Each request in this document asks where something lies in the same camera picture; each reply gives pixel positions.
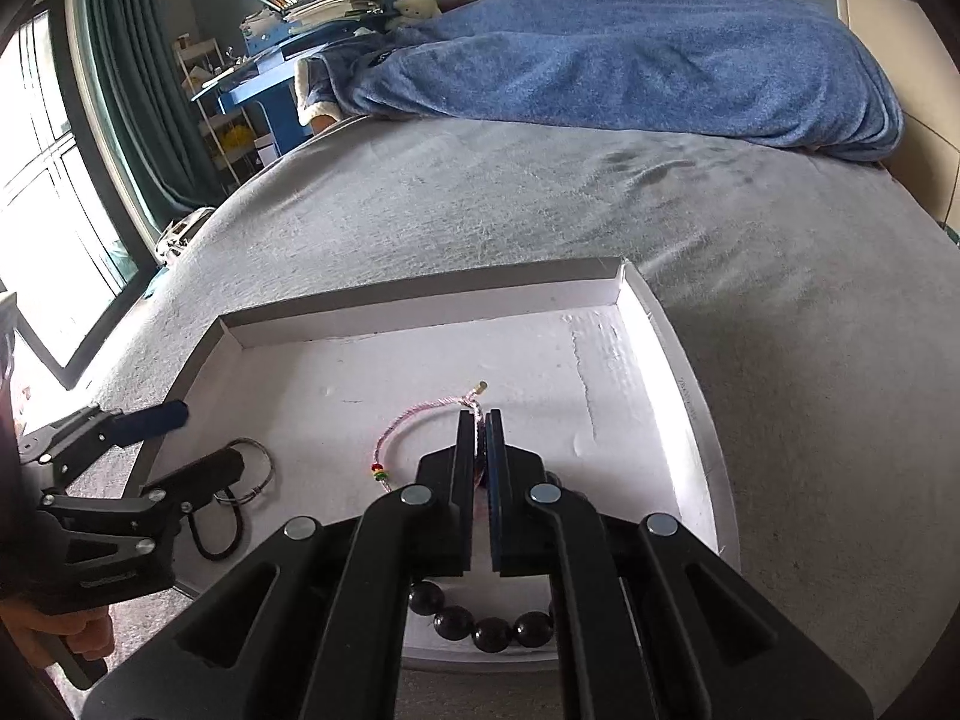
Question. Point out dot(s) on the blue fleece blanket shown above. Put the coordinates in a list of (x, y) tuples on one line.
[(600, 60)]

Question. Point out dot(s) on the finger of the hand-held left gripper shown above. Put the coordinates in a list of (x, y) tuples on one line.
[(154, 420), (206, 471)]

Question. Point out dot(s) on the yellow toy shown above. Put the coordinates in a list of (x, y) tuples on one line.
[(237, 139)]

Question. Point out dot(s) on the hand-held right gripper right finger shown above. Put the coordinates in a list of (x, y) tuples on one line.
[(493, 457)]

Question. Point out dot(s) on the silver metal bangle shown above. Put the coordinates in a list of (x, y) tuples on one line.
[(271, 469)]

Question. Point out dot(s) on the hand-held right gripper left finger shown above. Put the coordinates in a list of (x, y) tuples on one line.
[(468, 457)]

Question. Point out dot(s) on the person's left hand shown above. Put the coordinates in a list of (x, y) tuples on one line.
[(67, 634)]

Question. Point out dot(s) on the grey cardboard box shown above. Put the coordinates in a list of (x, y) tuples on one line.
[(337, 382)]

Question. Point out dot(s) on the blue desk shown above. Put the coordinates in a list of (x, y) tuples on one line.
[(255, 94)]

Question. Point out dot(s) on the white plush toy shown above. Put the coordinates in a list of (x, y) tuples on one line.
[(414, 9)]

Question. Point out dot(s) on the beige wardrobe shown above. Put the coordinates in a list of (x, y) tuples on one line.
[(900, 37)]

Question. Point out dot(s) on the white shelf rack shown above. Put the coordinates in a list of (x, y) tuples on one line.
[(196, 52)]

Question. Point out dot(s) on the teal curtain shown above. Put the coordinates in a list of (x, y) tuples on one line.
[(142, 75)]

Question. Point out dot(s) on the window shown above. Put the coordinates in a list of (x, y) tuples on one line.
[(45, 187)]

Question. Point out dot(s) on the grey bed sheet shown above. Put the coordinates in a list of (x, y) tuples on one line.
[(525, 202)]

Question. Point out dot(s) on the stack of papers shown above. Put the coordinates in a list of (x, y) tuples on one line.
[(337, 6)]

